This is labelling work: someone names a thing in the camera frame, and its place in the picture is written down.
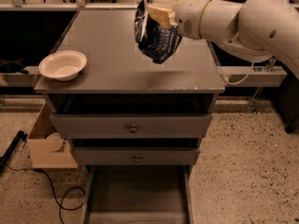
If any black object on rail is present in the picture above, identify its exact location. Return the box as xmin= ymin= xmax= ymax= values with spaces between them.
xmin=0 ymin=59 xmax=28 ymax=74

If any open cardboard box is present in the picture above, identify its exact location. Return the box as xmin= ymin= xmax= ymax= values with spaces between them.
xmin=27 ymin=105 xmax=78 ymax=169

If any grey drawer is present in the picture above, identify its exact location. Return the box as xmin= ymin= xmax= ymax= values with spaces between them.
xmin=71 ymin=147 xmax=200 ymax=165
xmin=80 ymin=166 xmax=194 ymax=224
xmin=50 ymin=114 xmax=211 ymax=139

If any black floor cable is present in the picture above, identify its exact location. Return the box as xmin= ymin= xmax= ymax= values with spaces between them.
xmin=5 ymin=162 xmax=86 ymax=224

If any white hanging cable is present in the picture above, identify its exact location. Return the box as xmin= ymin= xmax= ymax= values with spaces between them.
xmin=222 ymin=62 xmax=256 ymax=86

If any blue chip bag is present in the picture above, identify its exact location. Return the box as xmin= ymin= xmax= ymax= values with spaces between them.
xmin=135 ymin=0 xmax=182 ymax=63

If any grey wooden drawer cabinet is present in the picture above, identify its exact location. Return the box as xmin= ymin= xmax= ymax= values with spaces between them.
xmin=35 ymin=9 xmax=224 ymax=167

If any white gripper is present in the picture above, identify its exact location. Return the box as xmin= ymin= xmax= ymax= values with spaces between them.
xmin=148 ymin=0 xmax=212 ymax=40

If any dark cabinet at right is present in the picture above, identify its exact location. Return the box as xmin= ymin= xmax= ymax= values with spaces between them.
xmin=277 ymin=74 xmax=299 ymax=133

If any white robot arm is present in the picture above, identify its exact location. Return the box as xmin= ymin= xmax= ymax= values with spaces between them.
xmin=146 ymin=0 xmax=299 ymax=77

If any white bowl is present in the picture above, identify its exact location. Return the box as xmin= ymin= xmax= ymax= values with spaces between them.
xmin=38 ymin=50 xmax=87 ymax=81

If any black bar on floor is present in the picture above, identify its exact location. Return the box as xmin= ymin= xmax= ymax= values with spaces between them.
xmin=0 ymin=131 xmax=27 ymax=171

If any grey bottom drawer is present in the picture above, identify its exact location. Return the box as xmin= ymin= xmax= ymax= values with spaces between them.
xmin=80 ymin=166 xmax=194 ymax=224

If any grey top drawer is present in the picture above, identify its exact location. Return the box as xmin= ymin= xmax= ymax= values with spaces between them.
xmin=50 ymin=114 xmax=211 ymax=139

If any grey middle drawer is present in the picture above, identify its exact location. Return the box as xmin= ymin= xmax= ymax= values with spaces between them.
xmin=71 ymin=147 xmax=200 ymax=165

